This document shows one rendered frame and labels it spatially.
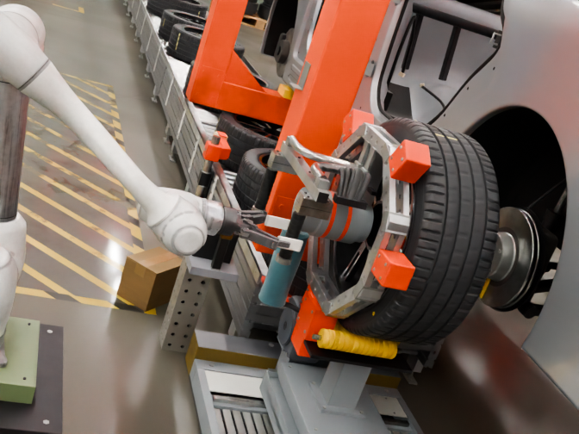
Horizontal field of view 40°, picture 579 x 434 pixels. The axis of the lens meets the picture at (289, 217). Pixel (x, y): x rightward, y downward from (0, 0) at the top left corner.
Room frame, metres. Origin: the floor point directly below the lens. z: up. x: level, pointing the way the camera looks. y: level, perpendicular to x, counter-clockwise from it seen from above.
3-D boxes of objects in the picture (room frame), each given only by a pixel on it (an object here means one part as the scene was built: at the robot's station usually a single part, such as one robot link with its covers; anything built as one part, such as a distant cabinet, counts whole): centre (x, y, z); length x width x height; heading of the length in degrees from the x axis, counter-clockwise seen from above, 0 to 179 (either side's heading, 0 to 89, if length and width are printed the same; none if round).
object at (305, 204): (2.03, -0.05, 0.93); 0.09 x 0.05 x 0.05; 111
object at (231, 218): (1.97, 0.13, 0.83); 0.09 x 0.08 x 0.07; 111
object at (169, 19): (7.80, 1.46, 0.39); 0.66 x 0.66 x 0.24
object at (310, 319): (2.28, -0.22, 0.48); 0.16 x 0.12 x 0.17; 111
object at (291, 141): (2.32, -0.03, 1.03); 0.19 x 0.18 x 0.11; 111
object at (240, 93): (4.63, 0.38, 0.69); 0.52 x 0.17 x 0.35; 111
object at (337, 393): (2.33, -0.34, 0.32); 0.40 x 0.30 x 0.28; 21
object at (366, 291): (2.27, -0.18, 0.85); 0.54 x 0.07 x 0.54; 21
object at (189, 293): (2.72, 0.26, 0.21); 0.10 x 0.10 x 0.42; 21
